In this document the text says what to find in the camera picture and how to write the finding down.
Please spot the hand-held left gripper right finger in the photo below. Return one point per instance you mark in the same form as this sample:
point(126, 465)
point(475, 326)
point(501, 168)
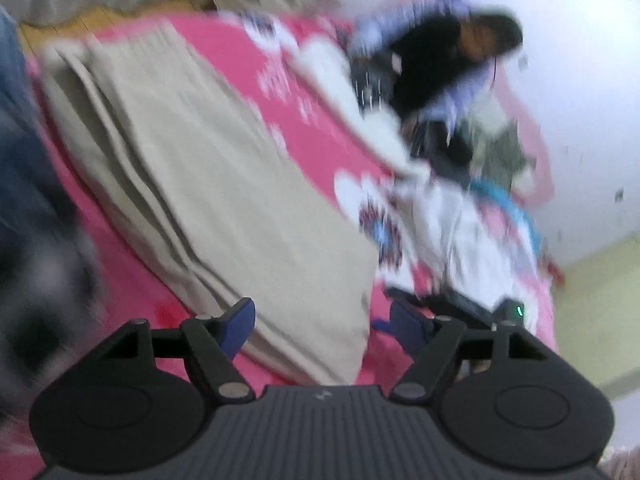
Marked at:
point(410, 330)

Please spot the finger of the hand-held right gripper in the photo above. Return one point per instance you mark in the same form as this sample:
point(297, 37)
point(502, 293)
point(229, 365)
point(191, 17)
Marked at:
point(410, 296)
point(380, 325)

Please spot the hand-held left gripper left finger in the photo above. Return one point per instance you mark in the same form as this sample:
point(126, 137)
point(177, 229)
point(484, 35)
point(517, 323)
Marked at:
point(237, 327)

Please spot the beige pants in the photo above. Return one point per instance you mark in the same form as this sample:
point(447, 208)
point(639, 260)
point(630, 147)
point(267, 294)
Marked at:
point(210, 185)

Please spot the pale yellow cabinet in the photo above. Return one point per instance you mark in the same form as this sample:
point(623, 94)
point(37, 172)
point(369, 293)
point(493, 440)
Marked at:
point(605, 310)

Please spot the pink quilt with blue cloth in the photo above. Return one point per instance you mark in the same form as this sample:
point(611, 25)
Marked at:
point(505, 200)

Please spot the pink headboard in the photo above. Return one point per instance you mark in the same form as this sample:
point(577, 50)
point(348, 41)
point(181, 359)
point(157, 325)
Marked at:
point(540, 170)

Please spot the green patterned cloth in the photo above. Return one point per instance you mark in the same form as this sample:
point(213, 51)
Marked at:
point(505, 155)

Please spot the black white plaid shirt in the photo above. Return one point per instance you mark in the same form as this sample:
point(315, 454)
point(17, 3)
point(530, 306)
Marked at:
point(45, 300)

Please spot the cream sweater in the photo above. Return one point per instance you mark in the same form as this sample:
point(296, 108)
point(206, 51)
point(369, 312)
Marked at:
point(340, 85)

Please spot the pink floral blanket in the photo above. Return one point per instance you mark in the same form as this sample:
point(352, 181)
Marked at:
point(240, 75)

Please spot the blue jeans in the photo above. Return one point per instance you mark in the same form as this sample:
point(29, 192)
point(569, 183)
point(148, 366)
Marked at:
point(20, 160)

